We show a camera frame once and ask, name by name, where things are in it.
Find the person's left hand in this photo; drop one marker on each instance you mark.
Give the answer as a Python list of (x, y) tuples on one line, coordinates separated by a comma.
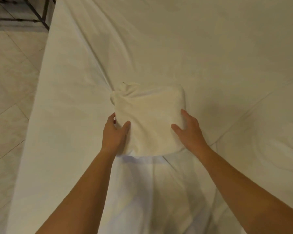
[(112, 137)]

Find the person's right hand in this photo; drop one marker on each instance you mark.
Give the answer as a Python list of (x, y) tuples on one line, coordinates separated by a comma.
[(193, 137)]

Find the person's right thumb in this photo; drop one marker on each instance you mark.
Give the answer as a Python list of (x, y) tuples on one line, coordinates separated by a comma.
[(177, 129)]

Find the person's left thumb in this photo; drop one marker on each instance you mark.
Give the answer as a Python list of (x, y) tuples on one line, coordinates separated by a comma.
[(125, 126)]

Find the white towel bundle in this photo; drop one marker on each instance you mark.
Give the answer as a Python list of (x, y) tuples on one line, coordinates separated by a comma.
[(150, 112)]

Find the person's right forearm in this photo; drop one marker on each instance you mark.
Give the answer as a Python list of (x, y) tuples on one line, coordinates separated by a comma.
[(244, 192)]

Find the person's left forearm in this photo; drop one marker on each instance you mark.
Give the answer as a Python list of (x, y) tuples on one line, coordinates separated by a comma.
[(84, 192)]

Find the white bed sheet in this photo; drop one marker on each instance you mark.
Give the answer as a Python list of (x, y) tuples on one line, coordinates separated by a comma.
[(185, 46)]

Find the black metal frame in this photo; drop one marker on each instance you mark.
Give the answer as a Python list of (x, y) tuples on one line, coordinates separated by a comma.
[(42, 15)]

